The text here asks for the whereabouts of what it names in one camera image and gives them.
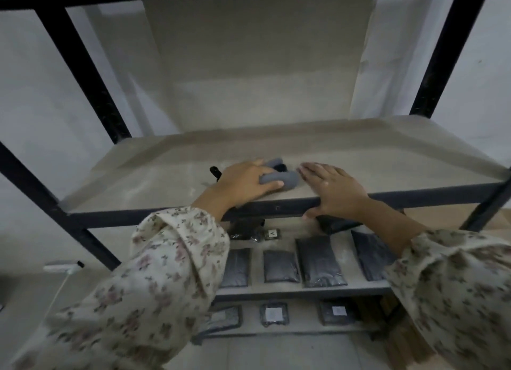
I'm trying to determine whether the person's right forearm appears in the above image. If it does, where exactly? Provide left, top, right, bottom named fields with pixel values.
left=359, top=198, right=511, bottom=370

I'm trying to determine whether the grey cloth item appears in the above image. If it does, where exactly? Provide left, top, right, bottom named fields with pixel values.
left=257, top=157, right=301, bottom=191

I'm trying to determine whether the person's left forearm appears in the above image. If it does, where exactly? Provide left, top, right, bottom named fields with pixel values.
left=12, top=200, right=232, bottom=370

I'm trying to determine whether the dark grey plastic packet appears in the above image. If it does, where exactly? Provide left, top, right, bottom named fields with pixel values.
left=220, top=248, right=251, bottom=288
left=351, top=229, right=400, bottom=282
left=263, top=250, right=300, bottom=284
left=295, top=235, right=348, bottom=288

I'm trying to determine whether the person's left hand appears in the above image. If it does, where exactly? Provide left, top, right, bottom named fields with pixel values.
left=192, top=160, right=285, bottom=223

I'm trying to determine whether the dark packet with white label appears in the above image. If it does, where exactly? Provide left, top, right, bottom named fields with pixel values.
left=318, top=300, right=358, bottom=326
left=197, top=305, right=243, bottom=338
left=259, top=302, right=290, bottom=328

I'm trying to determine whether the beige shelf board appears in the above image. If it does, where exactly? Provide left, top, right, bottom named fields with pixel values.
left=192, top=298, right=384, bottom=342
left=60, top=116, right=508, bottom=214
left=215, top=218, right=400, bottom=300

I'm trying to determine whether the black metal shelving rack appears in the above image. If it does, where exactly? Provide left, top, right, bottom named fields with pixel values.
left=0, top=0, right=511, bottom=344

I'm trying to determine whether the black glossy packet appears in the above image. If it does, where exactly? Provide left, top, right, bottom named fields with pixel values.
left=315, top=215, right=362, bottom=235
left=228, top=218, right=266, bottom=240

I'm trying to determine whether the person's right hand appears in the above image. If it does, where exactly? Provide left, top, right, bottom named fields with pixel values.
left=299, top=162, right=374, bottom=221

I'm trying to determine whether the white cable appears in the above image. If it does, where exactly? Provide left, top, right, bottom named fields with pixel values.
left=40, top=271, right=72, bottom=324

